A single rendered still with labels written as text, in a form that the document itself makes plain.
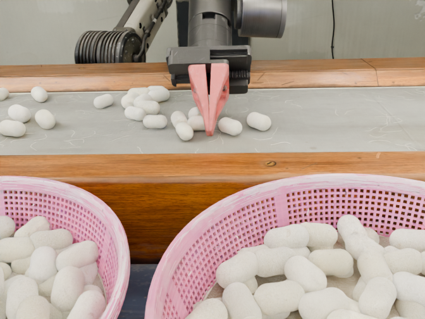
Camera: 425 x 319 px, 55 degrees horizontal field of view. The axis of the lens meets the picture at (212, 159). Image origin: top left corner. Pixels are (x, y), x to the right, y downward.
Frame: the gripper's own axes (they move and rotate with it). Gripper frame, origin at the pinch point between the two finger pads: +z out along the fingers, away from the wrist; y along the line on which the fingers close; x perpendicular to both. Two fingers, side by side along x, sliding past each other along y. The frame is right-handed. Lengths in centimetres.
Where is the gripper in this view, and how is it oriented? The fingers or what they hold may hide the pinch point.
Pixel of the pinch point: (209, 127)
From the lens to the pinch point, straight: 47.5
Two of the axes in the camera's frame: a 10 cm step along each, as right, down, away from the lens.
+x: 0.4, 3.9, 9.2
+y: 10.0, -0.2, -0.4
